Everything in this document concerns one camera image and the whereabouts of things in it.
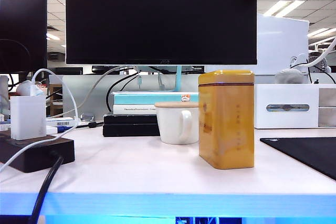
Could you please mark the white rounded lump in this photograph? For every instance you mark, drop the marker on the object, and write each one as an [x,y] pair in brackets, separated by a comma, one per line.
[288,77]

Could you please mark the small black monitor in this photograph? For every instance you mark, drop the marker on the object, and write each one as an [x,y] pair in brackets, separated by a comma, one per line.
[23,24]

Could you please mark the white board panel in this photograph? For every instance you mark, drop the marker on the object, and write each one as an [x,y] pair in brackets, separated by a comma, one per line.
[283,45]

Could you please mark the white 65W charger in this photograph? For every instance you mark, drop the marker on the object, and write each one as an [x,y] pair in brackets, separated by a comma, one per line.
[27,119]

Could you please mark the large black AOC monitor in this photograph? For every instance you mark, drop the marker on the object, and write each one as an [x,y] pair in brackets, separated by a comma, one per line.
[157,16]

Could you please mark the black flat box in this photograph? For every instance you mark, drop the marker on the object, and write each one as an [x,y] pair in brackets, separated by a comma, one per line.
[128,130]
[128,119]

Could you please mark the white book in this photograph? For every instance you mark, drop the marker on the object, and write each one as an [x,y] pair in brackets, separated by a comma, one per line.
[134,109]

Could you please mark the black mouse mat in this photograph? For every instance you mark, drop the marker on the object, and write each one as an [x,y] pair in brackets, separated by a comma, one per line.
[309,155]

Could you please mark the yellow metal tin box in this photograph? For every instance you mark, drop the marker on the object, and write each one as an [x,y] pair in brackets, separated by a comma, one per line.
[225,119]

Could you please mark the small white adapter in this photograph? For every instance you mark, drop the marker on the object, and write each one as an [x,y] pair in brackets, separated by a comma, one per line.
[52,129]

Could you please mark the white ceramic mug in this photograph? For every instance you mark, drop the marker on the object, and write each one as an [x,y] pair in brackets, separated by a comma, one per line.
[170,127]

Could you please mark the white grille desk fan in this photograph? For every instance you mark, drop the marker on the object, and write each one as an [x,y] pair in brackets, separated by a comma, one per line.
[324,68]

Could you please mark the brown wooden cabinet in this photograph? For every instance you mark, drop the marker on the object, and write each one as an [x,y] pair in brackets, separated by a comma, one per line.
[56,98]

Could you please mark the white tissue box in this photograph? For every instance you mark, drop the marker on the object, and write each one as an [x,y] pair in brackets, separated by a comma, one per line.
[286,95]

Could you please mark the black wood-top power strip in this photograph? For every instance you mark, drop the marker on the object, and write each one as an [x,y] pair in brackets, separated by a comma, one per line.
[39,155]

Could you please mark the round wooden mug lid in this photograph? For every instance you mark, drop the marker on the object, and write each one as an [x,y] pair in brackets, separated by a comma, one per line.
[173,104]

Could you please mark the teal monitor stand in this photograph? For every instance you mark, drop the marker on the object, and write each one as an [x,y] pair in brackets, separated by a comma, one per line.
[178,79]

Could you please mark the white blue barcode box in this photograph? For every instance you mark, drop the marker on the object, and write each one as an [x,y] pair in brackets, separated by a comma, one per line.
[60,120]

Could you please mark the teal book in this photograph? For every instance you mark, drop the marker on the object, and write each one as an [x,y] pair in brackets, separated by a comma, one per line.
[147,99]

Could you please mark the white plastic bottle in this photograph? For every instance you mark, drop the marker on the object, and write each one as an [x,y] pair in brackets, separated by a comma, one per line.
[23,87]

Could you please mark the small clear glass object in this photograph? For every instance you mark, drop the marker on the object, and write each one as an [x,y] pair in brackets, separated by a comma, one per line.
[87,117]

